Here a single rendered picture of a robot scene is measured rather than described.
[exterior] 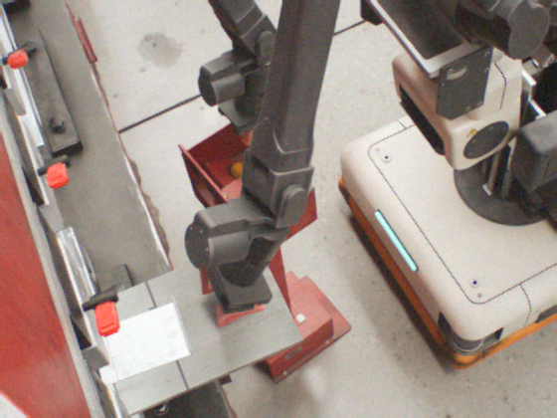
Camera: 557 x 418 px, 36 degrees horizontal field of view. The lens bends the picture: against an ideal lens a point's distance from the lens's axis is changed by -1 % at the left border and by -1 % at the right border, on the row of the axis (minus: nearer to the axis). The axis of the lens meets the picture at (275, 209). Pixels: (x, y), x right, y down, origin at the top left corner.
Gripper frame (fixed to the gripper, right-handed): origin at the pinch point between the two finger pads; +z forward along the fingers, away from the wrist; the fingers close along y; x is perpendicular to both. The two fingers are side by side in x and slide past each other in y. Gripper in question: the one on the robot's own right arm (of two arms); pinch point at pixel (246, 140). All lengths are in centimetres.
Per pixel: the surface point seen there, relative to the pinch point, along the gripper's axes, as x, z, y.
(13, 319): 52, -65, 64
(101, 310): 39, -38, 51
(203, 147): -4.6, 2.7, 6.3
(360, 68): -50, 61, -87
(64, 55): -35.0, -2.7, 18.9
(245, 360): 42, -13, 32
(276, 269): 7.9, 37.2, -6.3
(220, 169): -1.8, 7.6, 4.0
